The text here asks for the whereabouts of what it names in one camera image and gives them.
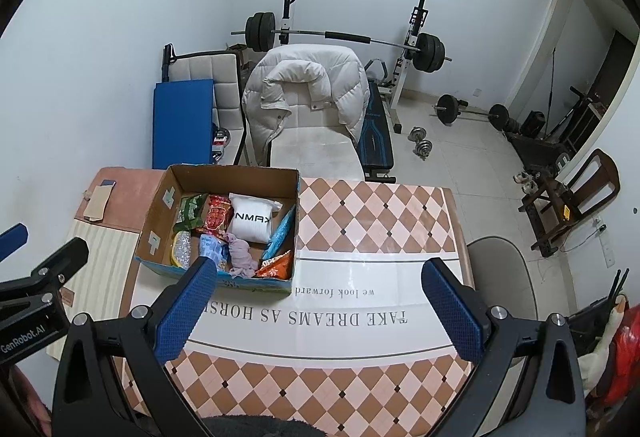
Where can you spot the pink cloth bundle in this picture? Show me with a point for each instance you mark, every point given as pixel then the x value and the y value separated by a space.
pixel 242 257

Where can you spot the red bag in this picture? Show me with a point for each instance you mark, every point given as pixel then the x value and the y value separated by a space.
pixel 627 352

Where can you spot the white soft pack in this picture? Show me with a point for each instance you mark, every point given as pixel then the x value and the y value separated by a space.
pixel 252 219

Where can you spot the cardboard box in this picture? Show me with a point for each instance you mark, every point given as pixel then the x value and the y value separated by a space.
pixel 235 177

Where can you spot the long blue packet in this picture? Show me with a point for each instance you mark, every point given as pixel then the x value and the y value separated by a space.
pixel 280 232

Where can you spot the red snack packet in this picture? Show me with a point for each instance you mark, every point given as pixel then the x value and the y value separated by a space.
pixel 215 217

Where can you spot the blue folded mat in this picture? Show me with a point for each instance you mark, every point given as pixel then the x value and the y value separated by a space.
pixel 182 122

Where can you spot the metal dumbbell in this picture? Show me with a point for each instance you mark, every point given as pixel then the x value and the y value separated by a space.
pixel 424 150
pixel 417 134

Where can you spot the dark wooden chair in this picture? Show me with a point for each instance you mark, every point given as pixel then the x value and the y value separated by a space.
pixel 602 177

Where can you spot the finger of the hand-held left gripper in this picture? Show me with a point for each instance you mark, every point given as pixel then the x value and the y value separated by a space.
pixel 12 239
pixel 62 262

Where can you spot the weight bench with white rack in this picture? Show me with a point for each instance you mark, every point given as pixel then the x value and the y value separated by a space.
pixel 375 142

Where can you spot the black router with antennas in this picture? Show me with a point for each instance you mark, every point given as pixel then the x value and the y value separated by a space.
pixel 592 312

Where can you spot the silver and red container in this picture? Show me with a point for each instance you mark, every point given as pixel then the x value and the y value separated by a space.
pixel 220 137

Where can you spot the green snack packet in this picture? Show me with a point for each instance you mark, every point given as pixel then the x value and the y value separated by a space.
pixel 190 212

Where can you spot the short barbell with black plates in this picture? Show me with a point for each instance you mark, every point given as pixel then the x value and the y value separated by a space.
pixel 447 109

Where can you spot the white padded chair black frame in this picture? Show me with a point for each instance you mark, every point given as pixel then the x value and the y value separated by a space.
pixel 225 82

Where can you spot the white leather chair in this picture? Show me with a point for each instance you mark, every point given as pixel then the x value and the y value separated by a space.
pixel 315 147

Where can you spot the black box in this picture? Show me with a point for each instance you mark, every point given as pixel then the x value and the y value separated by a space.
pixel 533 124

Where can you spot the white down jacket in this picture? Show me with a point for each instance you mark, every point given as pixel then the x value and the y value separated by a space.
pixel 320 82

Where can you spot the person's left forearm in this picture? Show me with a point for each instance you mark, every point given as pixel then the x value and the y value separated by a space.
pixel 30 397

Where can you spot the dark phone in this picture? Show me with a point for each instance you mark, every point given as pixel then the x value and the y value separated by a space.
pixel 107 184

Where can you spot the yellow and silver packet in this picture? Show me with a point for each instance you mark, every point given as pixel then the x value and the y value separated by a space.
pixel 181 249

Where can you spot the blue tissue pack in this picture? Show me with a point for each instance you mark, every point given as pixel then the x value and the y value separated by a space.
pixel 212 244

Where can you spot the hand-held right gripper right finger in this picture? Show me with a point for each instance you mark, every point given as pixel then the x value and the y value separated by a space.
pixel 452 312

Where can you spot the cream striped table mat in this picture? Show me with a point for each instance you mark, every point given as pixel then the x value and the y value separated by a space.
pixel 107 257

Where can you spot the dark exercise machine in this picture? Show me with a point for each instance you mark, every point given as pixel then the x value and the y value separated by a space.
pixel 537 147

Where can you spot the person's dark fleece clothing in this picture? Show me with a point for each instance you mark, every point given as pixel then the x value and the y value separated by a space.
pixel 265 427

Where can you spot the orange snack packet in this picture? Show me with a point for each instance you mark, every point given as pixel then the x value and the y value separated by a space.
pixel 277 267

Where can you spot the white shoe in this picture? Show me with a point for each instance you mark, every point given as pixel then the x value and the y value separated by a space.
pixel 530 186
pixel 520 177

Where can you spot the brown cardboard piece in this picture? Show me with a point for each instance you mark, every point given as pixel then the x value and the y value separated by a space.
pixel 97 203

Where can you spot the long barbell with black plates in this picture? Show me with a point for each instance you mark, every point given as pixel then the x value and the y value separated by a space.
pixel 345 36

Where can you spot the white goose plush toy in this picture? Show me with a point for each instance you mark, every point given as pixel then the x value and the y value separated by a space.
pixel 600 357

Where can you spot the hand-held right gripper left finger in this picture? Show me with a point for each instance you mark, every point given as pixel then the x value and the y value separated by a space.
pixel 187 312

